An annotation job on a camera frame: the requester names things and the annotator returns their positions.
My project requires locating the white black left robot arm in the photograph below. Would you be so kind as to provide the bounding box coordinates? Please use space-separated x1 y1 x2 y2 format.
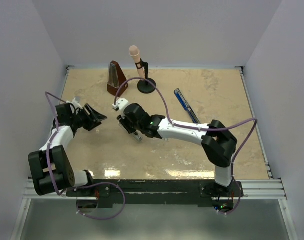
28 102 108 196

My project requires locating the aluminium frame rail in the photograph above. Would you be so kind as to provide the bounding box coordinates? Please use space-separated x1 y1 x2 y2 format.
23 178 289 201

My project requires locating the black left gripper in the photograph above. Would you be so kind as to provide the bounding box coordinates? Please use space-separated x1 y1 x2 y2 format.
71 103 107 132

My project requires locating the blue and black stapler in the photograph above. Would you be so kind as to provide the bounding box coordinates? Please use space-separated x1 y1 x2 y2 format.
174 88 201 124

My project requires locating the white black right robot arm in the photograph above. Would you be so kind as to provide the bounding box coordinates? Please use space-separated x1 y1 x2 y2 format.
112 98 238 197

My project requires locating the beige microphone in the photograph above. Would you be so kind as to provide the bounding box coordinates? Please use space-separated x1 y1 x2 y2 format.
129 45 145 79

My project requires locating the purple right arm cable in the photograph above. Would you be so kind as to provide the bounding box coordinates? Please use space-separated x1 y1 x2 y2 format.
113 77 258 216

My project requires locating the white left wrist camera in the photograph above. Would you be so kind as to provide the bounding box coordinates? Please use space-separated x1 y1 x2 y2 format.
66 96 83 112

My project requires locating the brown wooden metronome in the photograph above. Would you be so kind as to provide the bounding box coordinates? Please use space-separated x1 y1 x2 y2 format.
107 61 128 97

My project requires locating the black microphone stand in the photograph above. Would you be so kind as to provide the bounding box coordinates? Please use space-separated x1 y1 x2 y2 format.
137 59 157 94

